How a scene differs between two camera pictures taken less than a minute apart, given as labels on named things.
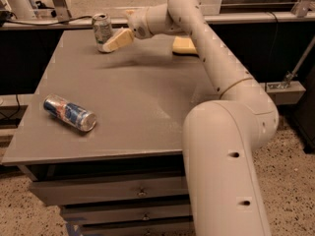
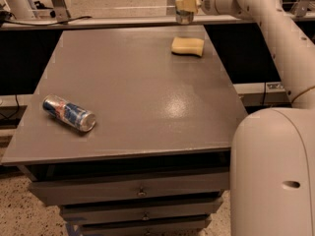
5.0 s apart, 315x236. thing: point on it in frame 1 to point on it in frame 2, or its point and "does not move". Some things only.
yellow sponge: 183,45 does not move
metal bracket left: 60,2 does not move
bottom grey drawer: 173,228 does not move
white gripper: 137,24 to 206,1
